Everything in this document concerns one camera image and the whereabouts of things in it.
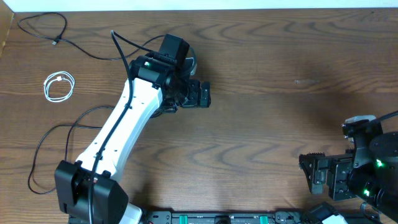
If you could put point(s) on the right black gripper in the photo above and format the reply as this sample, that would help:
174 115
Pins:
340 167

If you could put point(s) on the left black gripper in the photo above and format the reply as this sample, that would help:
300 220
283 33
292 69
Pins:
193 99

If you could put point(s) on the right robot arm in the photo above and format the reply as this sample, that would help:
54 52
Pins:
367 171

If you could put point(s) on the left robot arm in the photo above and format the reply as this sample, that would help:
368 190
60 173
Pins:
158 82

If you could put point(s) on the cardboard box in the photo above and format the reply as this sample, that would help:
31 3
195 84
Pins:
6 18

